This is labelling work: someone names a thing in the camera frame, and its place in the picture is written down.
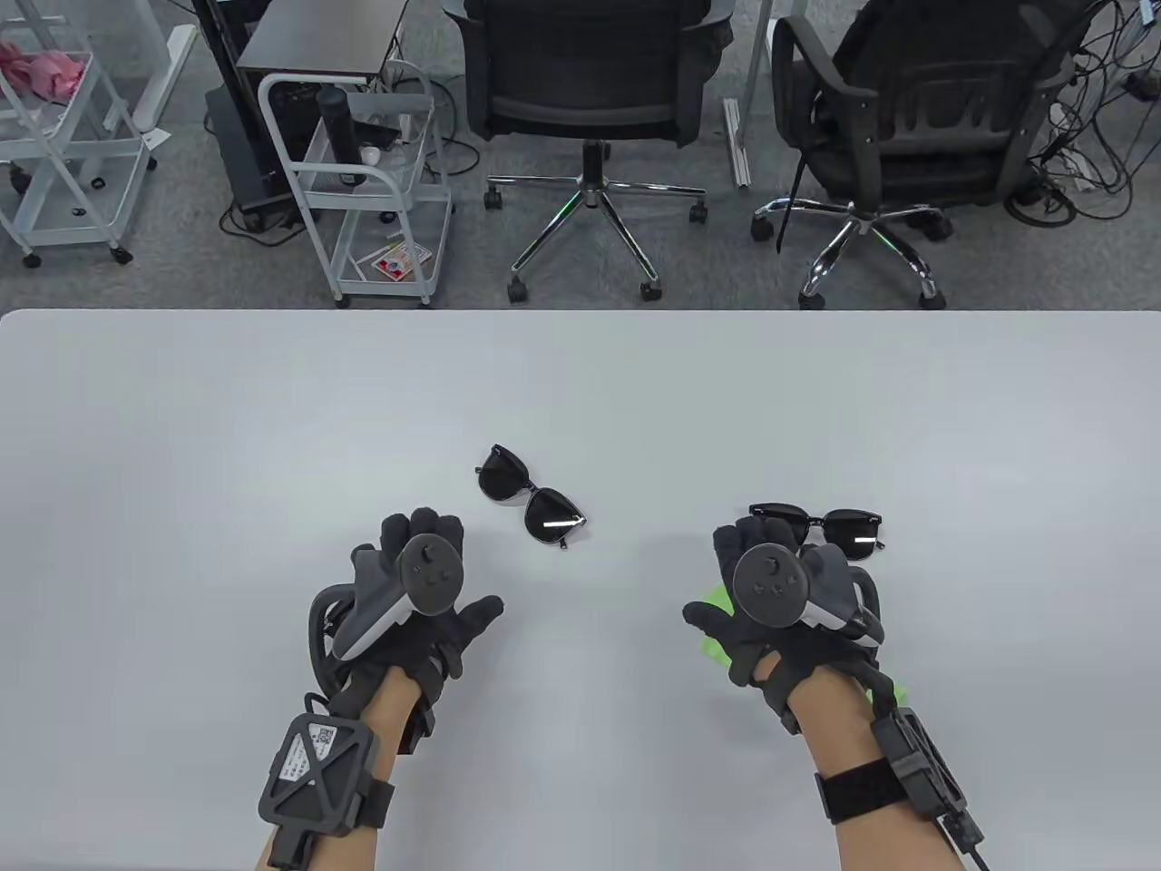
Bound grey left hand controller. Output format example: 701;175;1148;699
331;535;465;661

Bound black left wrist sensor box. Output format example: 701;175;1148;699
259;712;397;871

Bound person's left hand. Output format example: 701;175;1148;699
328;508;505;731

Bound black cylindrical bottle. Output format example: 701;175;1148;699
316;86;370;189

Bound grey right hand controller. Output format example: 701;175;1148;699
733;543;886;651

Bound thin metal frame sunglasses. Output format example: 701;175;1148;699
474;443;588;552

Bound black ribbed-back office chair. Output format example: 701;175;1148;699
751;0;1103;311

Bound green cleaning cloth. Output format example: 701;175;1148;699
703;583;912;719

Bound red and white card packet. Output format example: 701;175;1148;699
370;240;434;280

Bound bundle of black cables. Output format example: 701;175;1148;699
1002;0;1161;228

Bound white desk foot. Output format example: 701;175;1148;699
134;23;198;134

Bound black computer tower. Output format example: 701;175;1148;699
204;82;305;232

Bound white rolling wire cart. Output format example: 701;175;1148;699
0;0;160;269

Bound white desk leg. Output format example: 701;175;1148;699
723;0;779;190

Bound dark brown small table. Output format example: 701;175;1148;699
236;0;414;84

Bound grey hand controller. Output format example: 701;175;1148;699
331;535;465;661
733;543;886;651

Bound pink cloth bundle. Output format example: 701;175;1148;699
0;41;92;101

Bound black right wrist sensor box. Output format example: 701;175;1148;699
814;708;987;854

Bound person's right hand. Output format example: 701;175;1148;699
682;514;881;734

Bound black wrist sensor box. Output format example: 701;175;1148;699
814;708;987;854
259;712;397;871

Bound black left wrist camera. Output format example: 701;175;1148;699
399;699;438;756

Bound black browline sunglasses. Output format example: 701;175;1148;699
748;502;886;562

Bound white power strip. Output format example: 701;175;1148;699
1052;145;1100;190

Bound black mesh-back office chair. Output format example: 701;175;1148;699
443;0;737;305

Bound white rolling cart with handle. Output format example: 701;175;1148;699
259;62;456;309

